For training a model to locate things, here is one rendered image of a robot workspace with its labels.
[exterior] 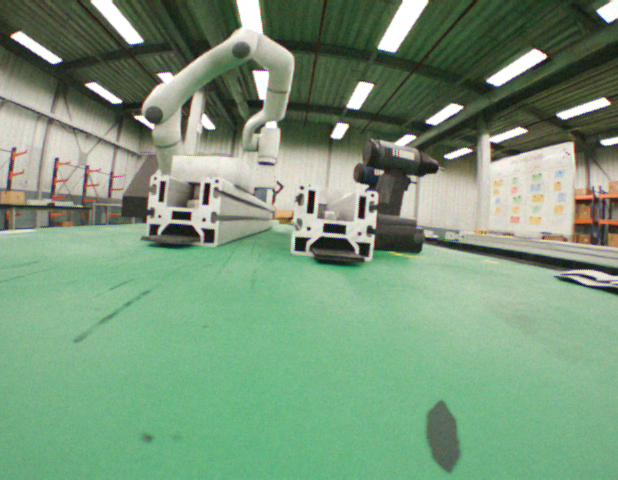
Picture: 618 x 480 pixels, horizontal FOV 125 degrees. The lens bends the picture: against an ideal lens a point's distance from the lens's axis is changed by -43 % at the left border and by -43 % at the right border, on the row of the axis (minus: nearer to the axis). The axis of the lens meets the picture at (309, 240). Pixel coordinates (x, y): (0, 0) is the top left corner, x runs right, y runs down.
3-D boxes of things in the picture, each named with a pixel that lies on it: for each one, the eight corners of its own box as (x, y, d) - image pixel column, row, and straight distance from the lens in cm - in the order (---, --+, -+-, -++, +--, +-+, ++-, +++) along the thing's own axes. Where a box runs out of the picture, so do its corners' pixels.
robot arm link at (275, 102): (246, 87, 108) (240, 155, 122) (290, 92, 108) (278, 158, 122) (249, 80, 117) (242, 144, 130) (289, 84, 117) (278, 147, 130)
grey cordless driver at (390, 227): (351, 245, 60) (360, 143, 62) (428, 251, 69) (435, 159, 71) (366, 249, 53) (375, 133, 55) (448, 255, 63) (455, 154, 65)
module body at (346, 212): (293, 230, 114) (295, 209, 114) (318, 232, 114) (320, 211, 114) (290, 254, 34) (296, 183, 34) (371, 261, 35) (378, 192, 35)
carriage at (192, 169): (200, 204, 60) (204, 171, 61) (252, 208, 57) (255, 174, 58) (167, 199, 45) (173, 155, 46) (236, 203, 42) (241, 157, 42)
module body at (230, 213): (246, 226, 115) (248, 205, 115) (271, 228, 114) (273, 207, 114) (146, 240, 39) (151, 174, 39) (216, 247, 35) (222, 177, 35)
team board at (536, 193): (467, 297, 423) (479, 159, 430) (492, 297, 454) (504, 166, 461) (544, 332, 320) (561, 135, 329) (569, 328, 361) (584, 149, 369)
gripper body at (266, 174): (279, 165, 125) (276, 190, 124) (256, 163, 126) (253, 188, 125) (278, 161, 118) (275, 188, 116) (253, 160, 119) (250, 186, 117)
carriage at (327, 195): (293, 214, 82) (295, 190, 82) (331, 217, 82) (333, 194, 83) (292, 212, 66) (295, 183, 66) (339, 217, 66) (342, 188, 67)
